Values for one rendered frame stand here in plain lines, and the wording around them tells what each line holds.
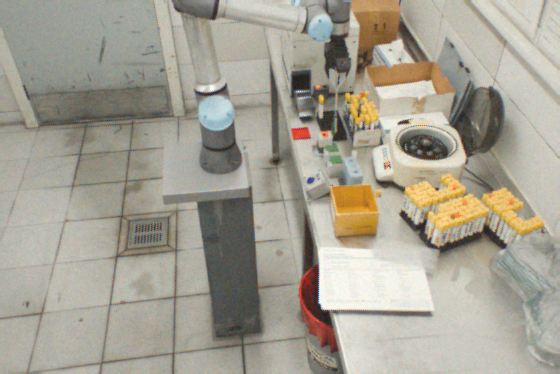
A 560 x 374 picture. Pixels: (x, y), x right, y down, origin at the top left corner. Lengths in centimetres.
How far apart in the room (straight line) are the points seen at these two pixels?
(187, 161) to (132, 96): 188
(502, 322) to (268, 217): 170
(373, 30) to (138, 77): 166
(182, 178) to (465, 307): 98
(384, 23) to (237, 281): 134
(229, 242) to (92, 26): 192
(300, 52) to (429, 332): 121
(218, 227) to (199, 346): 70
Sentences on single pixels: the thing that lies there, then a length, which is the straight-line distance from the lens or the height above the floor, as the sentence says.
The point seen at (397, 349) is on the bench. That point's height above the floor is 88.
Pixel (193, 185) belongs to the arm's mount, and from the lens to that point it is 191.
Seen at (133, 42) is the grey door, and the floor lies 56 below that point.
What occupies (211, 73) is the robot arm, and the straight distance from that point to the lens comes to 192.
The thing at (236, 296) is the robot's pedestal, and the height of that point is 27.
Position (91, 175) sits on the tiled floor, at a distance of 355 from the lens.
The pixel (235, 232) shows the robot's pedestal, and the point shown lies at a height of 65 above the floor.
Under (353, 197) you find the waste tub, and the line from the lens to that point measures 184.
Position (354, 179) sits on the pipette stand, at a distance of 185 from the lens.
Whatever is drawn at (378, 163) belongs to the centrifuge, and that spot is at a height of 91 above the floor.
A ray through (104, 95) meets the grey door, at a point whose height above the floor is 20.
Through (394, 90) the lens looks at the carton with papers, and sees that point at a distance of 236.
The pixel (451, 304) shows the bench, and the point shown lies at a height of 88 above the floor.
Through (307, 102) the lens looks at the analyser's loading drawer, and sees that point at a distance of 228.
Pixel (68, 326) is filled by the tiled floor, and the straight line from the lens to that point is 282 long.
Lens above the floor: 216
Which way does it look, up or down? 41 degrees down
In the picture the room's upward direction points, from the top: 2 degrees counter-clockwise
